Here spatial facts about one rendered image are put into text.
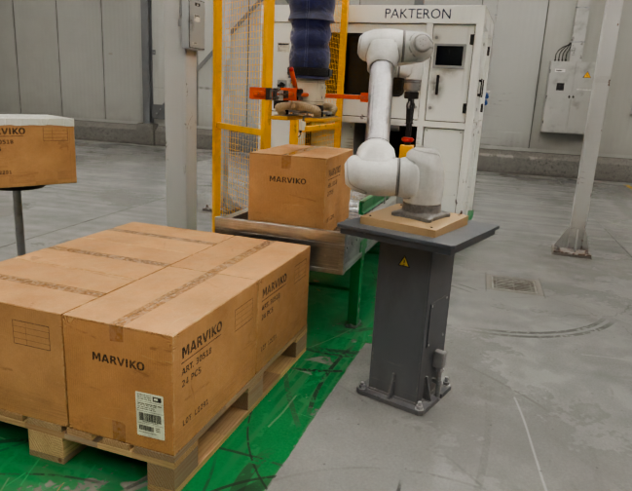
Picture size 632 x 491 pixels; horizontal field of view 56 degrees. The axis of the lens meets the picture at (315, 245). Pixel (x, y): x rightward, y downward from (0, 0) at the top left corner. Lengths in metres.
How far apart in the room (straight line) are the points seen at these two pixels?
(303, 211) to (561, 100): 8.75
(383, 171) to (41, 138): 2.31
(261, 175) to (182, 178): 1.09
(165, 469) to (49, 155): 2.45
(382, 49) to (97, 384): 1.71
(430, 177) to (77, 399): 1.48
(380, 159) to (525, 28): 9.36
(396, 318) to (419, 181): 0.57
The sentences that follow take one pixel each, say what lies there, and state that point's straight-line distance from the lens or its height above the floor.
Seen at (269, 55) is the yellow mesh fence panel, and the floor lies 1.45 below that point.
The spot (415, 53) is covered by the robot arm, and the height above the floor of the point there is 1.43.
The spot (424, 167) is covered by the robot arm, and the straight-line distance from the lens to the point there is 2.33.
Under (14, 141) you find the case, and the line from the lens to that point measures 3.91.
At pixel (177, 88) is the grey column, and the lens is 3.94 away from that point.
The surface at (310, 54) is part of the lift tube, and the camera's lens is 3.09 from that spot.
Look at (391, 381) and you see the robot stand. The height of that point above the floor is 0.10.
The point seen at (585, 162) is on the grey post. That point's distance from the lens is 5.50.
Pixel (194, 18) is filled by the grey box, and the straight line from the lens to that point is 3.91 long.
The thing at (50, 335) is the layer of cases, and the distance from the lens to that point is 2.07.
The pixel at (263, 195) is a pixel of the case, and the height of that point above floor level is 0.74.
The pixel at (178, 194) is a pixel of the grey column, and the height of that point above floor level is 0.56.
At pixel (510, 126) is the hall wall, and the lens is 11.52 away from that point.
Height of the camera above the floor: 1.25
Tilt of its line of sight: 14 degrees down
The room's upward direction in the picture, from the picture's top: 3 degrees clockwise
